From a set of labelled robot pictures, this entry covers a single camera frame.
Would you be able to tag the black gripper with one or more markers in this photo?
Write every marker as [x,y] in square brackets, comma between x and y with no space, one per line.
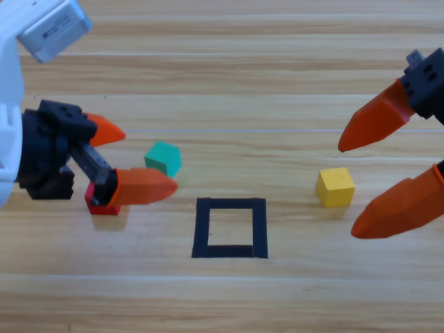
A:
[428,83]
[45,145]

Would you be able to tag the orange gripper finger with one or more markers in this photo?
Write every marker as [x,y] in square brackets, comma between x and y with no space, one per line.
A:
[399,208]

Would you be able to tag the green cube block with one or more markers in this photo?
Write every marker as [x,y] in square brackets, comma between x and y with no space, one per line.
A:
[163,157]

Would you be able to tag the red cube block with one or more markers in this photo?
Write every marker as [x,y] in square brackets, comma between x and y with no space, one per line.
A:
[104,209]

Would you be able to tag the yellow cube block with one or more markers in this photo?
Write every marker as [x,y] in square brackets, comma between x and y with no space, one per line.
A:
[338,190]

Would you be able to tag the black tape square outline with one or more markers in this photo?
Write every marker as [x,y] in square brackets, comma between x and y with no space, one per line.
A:
[203,225]

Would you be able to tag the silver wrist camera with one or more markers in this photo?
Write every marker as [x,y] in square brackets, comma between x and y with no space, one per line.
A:
[52,31]

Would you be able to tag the white wrist mount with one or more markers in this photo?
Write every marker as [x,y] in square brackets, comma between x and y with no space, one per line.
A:
[8,69]

